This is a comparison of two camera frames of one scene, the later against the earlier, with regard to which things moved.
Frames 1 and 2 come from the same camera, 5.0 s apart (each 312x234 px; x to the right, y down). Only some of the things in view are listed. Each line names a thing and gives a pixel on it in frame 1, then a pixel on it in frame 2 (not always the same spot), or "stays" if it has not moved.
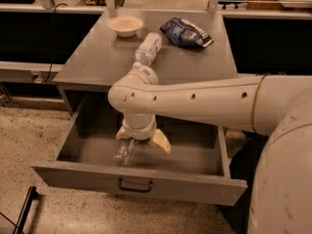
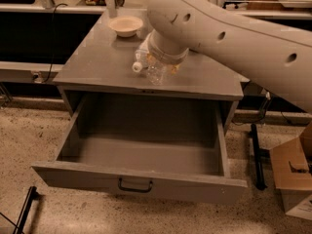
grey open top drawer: x=197 y=167 stays
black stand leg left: x=32 y=194 stays
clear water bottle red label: x=124 y=153 → x=156 y=70
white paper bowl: x=126 y=25 stays
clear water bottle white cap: x=147 y=50 stays
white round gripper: x=139 y=133 → x=165 y=58
